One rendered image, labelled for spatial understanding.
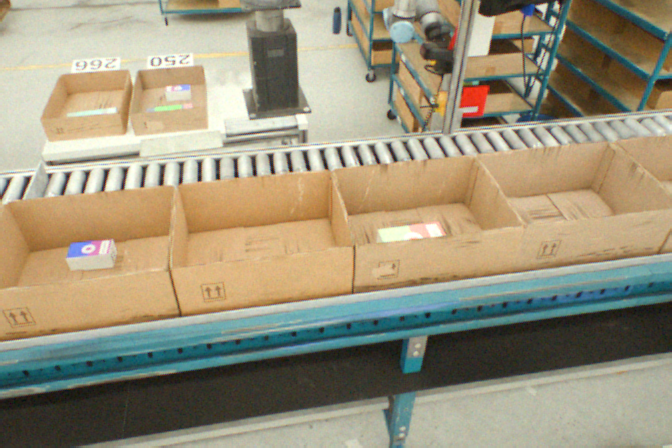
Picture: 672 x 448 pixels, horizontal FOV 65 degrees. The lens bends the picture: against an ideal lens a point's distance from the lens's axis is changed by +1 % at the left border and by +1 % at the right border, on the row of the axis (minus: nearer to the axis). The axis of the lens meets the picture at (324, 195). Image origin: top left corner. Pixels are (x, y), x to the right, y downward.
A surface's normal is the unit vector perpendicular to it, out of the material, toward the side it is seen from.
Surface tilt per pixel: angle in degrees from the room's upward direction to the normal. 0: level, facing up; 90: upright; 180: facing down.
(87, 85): 89
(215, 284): 90
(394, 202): 89
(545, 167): 89
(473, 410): 0
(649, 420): 0
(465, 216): 0
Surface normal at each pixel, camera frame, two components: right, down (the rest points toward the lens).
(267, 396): 0.00, -0.78
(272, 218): 0.17, 0.60
